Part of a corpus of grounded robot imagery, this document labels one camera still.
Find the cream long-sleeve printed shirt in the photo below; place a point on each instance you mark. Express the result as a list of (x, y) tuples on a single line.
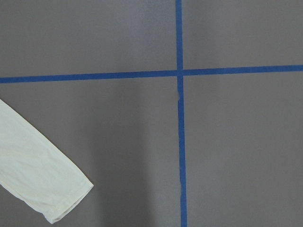
[(34, 170)]

